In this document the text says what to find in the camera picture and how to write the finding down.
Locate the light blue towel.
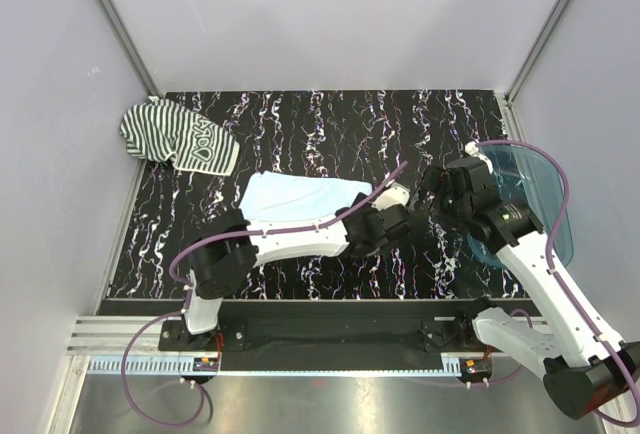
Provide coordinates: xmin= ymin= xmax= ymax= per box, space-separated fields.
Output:
xmin=239 ymin=171 xmax=373 ymax=222

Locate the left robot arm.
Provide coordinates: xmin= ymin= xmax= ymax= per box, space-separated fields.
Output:
xmin=178 ymin=204 xmax=409 ymax=350

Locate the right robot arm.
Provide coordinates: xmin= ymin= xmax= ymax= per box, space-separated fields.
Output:
xmin=410 ymin=157 xmax=639 ymax=419

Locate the blue transparent plastic bin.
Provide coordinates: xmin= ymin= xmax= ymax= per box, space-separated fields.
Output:
xmin=467 ymin=144 xmax=574 ymax=269

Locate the black marbled table mat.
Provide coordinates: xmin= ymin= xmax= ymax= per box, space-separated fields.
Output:
xmin=106 ymin=89 xmax=524 ymax=300

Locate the green white striped towel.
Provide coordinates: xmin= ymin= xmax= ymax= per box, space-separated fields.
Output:
xmin=119 ymin=96 xmax=240 ymax=176

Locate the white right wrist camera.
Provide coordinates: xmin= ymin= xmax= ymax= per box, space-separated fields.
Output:
xmin=464 ymin=142 xmax=494 ymax=174

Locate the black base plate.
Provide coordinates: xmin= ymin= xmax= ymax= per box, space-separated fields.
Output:
xmin=158 ymin=299 xmax=491 ymax=370

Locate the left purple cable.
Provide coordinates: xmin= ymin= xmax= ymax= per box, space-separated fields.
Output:
xmin=119 ymin=159 xmax=409 ymax=428

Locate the purple cable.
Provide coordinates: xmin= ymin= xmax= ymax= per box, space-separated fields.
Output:
xmin=472 ymin=139 xmax=640 ymax=425
xmin=119 ymin=159 xmax=409 ymax=428

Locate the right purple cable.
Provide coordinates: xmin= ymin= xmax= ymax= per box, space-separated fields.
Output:
xmin=472 ymin=139 xmax=640 ymax=425

